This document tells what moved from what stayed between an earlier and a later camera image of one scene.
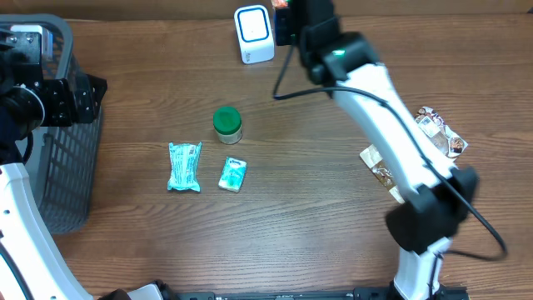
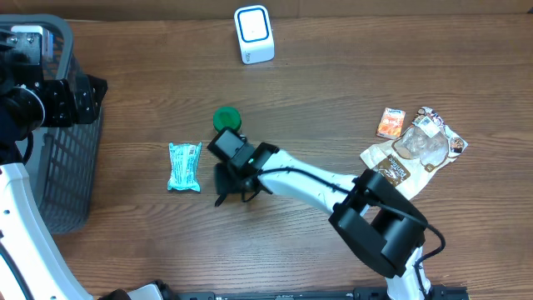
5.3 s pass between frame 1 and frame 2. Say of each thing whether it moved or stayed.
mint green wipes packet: stayed
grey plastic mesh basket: stayed
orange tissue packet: moved
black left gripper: stayed
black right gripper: moved
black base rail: stayed
